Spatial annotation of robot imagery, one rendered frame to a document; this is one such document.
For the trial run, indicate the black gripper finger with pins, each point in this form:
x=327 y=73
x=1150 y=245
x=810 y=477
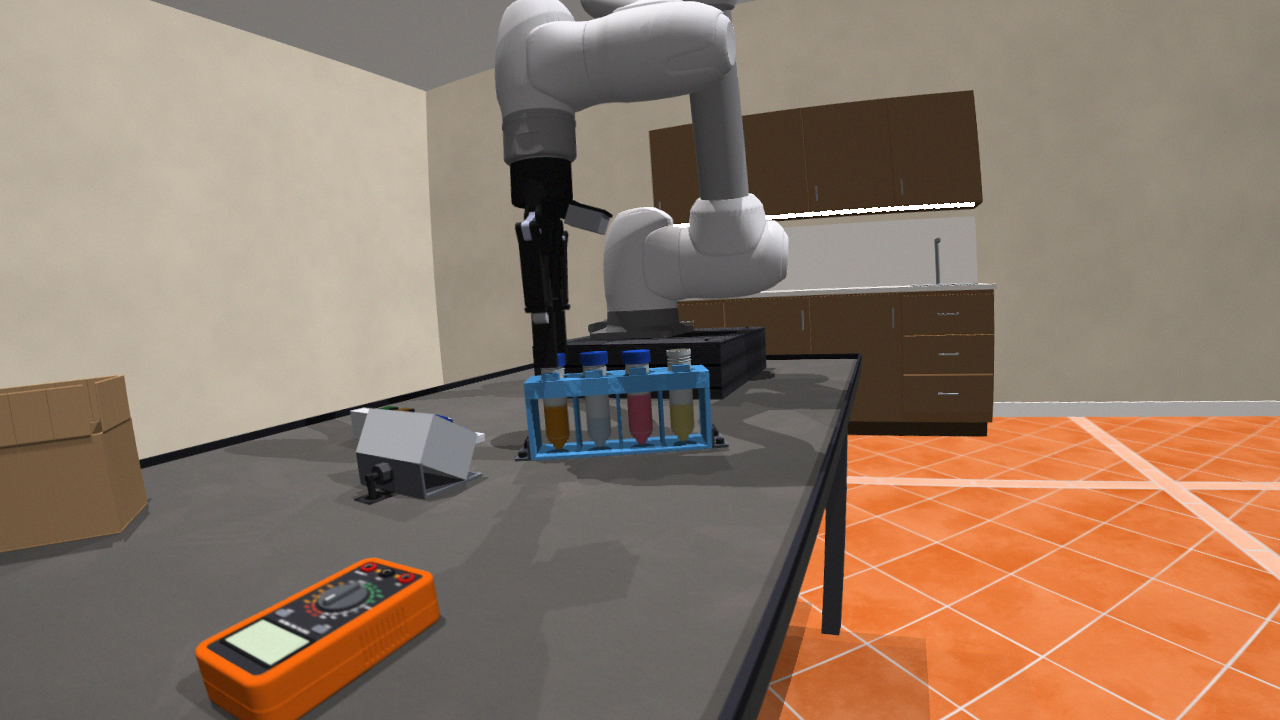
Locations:
x=559 y=288
x=537 y=281

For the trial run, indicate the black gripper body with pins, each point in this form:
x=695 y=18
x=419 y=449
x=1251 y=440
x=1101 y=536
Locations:
x=541 y=182

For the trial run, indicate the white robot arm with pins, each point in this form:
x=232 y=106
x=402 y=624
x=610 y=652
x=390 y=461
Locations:
x=548 y=67

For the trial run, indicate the orange digital multimeter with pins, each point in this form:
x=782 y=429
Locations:
x=284 y=661

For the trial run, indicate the dark grey table edge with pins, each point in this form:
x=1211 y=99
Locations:
x=743 y=685

